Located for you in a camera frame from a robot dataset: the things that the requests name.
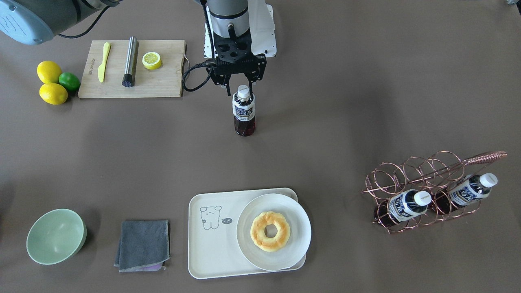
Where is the steel muddler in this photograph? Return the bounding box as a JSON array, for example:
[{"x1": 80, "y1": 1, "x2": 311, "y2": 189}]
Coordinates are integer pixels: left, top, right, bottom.
[{"x1": 121, "y1": 36, "x2": 138, "y2": 87}]

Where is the green lime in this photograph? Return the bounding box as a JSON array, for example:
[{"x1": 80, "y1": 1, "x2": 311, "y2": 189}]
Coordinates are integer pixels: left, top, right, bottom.
[{"x1": 58, "y1": 72, "x2": 81, "y2": 92}]

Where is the glazed donut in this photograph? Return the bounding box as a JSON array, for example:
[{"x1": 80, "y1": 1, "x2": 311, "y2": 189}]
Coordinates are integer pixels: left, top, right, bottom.
[{"x1": 250, "y1": 211, "x2": 291, "y2": 252}]

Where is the copper wire bottle rack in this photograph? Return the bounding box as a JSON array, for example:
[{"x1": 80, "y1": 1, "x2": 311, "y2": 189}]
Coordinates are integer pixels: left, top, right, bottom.
[{"x1": 364, "y1": 151, "x2": 508, "y2": 234}]

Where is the whole lemon lower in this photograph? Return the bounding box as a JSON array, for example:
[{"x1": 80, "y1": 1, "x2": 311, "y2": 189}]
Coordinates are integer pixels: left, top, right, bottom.
[{"x1": 39, "y1": 83, "x2": 69, "y2": 105}]

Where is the white round plate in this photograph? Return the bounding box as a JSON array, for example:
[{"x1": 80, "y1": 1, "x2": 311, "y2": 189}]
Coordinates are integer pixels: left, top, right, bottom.
[{"x1": 236, "y1": 193, "x2": 312, "y2": 271}]

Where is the tea bottle white cap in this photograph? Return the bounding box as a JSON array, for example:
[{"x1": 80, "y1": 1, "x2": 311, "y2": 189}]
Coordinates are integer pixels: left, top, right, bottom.
[{"x1": 232, "y1": 85, "x2": 256, "y2": 137}]

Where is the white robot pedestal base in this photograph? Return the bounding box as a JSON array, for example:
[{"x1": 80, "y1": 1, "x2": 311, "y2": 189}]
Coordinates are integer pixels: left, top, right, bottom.
[{"x1": 204, "y1": 0, "x2": 277, "y2": 58}]

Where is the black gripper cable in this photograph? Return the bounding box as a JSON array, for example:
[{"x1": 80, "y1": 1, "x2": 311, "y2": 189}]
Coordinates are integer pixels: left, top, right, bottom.
[{"x1": 57, "y1": 0, "x2": 216, "y2": 92}]

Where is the halved lemon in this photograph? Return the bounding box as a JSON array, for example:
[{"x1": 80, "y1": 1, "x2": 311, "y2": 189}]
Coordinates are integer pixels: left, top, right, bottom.
[{"x1": 142, "y1": 52, "x2": 162, "y2": 70}]

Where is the green ceramic bowl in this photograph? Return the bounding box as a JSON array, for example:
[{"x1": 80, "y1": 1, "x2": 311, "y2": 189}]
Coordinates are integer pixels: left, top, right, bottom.
[{"x1": 26, "y1": 208, "x2": 87, "y2": 265}]

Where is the tea bottle in rack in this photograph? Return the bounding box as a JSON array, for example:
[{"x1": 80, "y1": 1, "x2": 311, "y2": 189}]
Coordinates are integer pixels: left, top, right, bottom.
[
  {"x1": 374, "y1": 189, "x2": 432, "y2": 227},
  {"x1": 434, "y1": 173, "x2": 498, "y2": 215}
]

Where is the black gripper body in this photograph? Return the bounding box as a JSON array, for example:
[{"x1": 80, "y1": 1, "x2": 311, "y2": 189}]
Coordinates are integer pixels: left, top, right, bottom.
[{"x1": 206, "y1": 35, "x2": 267, "y2": 86}]

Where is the whole lemon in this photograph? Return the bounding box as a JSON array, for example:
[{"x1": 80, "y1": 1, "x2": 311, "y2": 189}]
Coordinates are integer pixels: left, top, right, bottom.
[
  {"x1": 37, "y1": 61, "x2": 63, "y2": 84},
  {"x1": 39, "y1": 83, "x2": 69, "y2": 105}
]

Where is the yellow plastic knife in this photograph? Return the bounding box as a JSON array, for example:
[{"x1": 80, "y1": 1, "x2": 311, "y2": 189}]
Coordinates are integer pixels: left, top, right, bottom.
[{"x1": 97, "y1": 42, "x2": 112, "y2": 83}]

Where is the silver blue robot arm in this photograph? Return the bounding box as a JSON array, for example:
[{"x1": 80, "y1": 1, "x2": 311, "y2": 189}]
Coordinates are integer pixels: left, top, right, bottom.
[{"x1": 0, "y1": 0, "x2": 276, "y2": 90}]

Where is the whole lemon upper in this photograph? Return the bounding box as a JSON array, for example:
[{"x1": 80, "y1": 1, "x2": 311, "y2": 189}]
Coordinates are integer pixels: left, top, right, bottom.
[{"x1": 37, "y1": 61, "x2": 63, "y2": 84}]

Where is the cream serving tray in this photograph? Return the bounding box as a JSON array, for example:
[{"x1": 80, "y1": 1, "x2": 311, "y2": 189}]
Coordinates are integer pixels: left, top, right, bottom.
[{"x1": 188, "y1": 187, "x2": 311, "y2": 279}]

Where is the wooden cutting board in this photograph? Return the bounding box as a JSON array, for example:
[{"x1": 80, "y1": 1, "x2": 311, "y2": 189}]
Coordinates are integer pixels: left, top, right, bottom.
[{"x1": 78, "y1": 39, "x2": 186, "y2": 98}]

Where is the grey folded cloth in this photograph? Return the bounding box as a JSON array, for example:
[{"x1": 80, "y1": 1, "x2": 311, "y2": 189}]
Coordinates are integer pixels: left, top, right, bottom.
[{"x1": 114, "y1": 219, "x2": 171, "y2": 273}]

